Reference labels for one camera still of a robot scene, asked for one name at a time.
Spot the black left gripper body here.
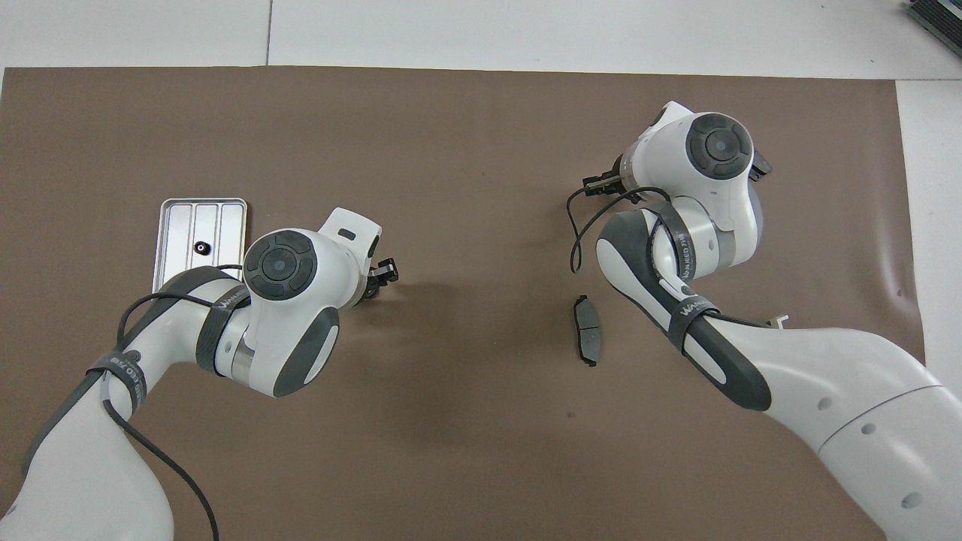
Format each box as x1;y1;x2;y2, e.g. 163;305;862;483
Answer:
358;239;380;304

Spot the silver ribbed metal tray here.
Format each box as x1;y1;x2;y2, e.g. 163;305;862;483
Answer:
153;198;249;294

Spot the brown paper table mat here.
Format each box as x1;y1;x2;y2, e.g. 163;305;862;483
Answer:
0;66;946;541

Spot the long dark grey brake pad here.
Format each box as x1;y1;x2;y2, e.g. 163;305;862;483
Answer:
573;294;603;367

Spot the grey ribbed device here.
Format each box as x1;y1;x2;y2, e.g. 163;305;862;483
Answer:
904;0;962;47

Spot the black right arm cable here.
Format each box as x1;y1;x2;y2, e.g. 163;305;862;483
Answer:
568;186;673;274

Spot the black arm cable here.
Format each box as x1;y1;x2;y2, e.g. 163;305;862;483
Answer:
101;263;245;541
568;186;673;274

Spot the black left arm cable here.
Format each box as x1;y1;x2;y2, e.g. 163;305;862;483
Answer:
101;263;245;541

